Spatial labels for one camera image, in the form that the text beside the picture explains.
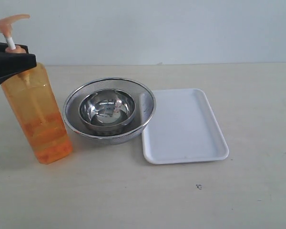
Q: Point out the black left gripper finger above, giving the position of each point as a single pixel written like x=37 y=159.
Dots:
x=19 y=48

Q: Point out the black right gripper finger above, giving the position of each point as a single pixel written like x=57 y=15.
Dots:
x=14 y=63

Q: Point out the orange pump soap bottle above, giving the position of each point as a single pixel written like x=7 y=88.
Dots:
x=32 y=100

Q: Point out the small stainless steel bowl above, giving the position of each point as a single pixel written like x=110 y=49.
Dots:
x=107 y=110

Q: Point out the steel mesh colander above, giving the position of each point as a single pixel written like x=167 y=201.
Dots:
x=145 y=108

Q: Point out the white rectangular foam tray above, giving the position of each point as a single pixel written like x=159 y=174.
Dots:
x=183 y=129

